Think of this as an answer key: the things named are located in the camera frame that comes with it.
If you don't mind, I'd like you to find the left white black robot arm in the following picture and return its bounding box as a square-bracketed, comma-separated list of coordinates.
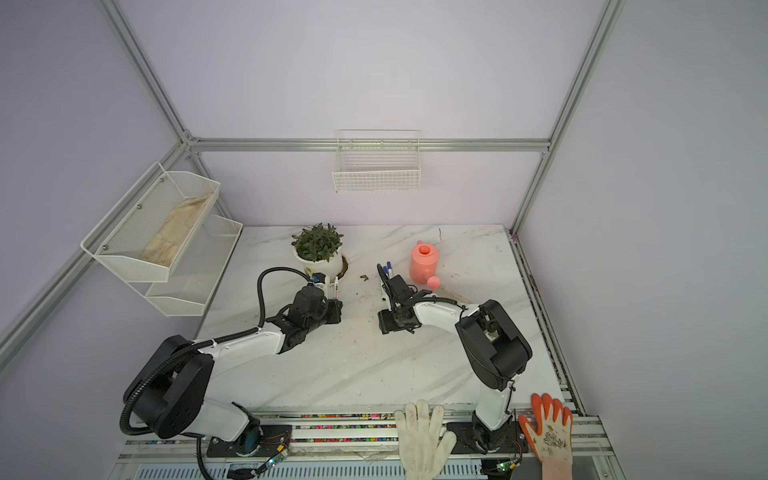
[119, 284, 343, 443]

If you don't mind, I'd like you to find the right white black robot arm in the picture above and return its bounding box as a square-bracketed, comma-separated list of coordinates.
[378, 271, 533, 453]

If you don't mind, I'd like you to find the pink plastic watering can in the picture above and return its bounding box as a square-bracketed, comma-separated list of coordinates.
[409, 241, 441, 290]

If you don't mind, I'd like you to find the green potted plant white pot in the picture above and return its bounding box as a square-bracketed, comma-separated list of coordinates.
[291, 223, 343, 280]

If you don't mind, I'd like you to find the white knit glove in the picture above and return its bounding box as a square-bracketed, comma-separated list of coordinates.
[395, 399, 457, 480]

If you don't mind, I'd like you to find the beige cloth in shelf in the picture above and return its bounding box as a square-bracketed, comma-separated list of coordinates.
[140, 194, 211, 267]

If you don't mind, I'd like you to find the white mesh two-tier shelf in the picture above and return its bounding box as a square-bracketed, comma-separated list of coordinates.
[81, 163, 243, 317]

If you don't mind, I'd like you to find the orange white work glove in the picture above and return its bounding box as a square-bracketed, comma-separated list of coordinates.
[518, 394, 573, 480]

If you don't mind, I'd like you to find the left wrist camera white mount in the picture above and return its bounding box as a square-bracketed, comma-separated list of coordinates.
[310, 272, 332, 297]

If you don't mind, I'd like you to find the left black corrugated cable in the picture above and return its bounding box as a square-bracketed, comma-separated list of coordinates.
[119, 266, 313, 437]

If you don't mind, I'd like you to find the white wire wall basket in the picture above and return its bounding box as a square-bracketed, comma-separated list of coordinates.
[332, 129, 422, 194]

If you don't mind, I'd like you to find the aluminium frame corner post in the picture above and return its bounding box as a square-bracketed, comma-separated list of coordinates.
[509, 0, 625, 238]

